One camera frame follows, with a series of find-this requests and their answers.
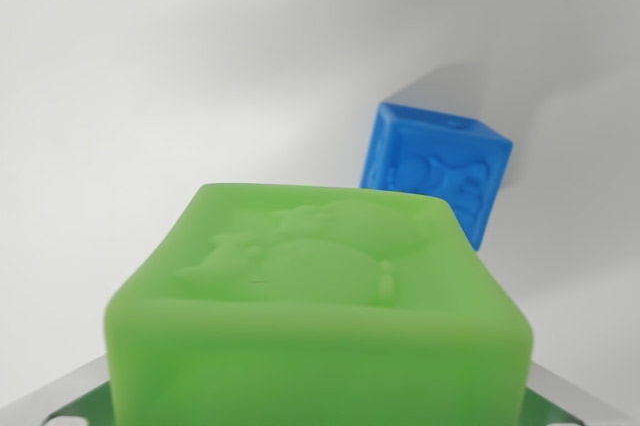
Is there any black-padded silver gripper right finger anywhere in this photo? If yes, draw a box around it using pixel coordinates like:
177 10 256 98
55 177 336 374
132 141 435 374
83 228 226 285
521 358 640 426

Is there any green embossed soft cube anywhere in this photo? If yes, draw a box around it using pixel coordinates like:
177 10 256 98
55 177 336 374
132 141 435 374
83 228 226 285
102 181 536 426

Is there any blue embossed soft cube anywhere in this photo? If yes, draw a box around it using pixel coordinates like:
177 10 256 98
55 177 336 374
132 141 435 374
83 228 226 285
359 100 515 253

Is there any black-padded silver gripper left finger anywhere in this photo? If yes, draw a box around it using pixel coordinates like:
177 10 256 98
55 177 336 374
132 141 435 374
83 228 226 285
0 355 118 426

